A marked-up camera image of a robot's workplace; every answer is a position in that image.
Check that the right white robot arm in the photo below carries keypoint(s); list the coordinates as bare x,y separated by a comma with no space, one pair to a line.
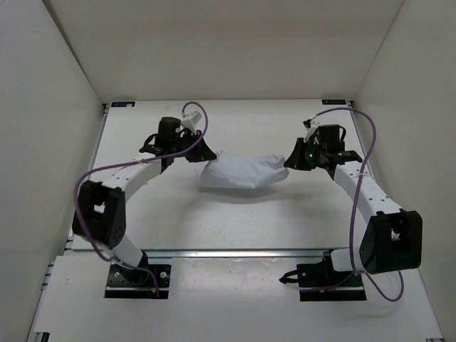
392,239

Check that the white skirt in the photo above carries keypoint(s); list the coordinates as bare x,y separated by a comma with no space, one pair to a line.
243,172

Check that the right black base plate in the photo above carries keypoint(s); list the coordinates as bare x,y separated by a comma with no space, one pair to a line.
319,282

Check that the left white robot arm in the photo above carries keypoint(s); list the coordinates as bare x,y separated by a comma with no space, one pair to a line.
100,216

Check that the right blue corner label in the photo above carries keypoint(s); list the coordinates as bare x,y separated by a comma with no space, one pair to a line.
333,102

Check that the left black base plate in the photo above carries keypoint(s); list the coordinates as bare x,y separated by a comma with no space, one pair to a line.
126,284

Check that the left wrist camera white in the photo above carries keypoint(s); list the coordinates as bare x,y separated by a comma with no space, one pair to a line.
191,120

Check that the aluminium rail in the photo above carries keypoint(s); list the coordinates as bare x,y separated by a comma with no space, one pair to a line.
235,253

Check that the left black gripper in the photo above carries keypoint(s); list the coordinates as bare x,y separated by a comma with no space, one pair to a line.
202,152

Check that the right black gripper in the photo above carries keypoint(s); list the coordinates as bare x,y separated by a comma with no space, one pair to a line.
295,160

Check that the left blue corner label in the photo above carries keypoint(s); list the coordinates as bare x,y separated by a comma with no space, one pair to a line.
122,104

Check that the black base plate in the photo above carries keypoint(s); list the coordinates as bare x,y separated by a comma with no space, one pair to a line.
126,284
319,282

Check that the blue corner label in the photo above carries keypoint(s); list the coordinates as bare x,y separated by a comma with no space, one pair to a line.
333,102
122,104

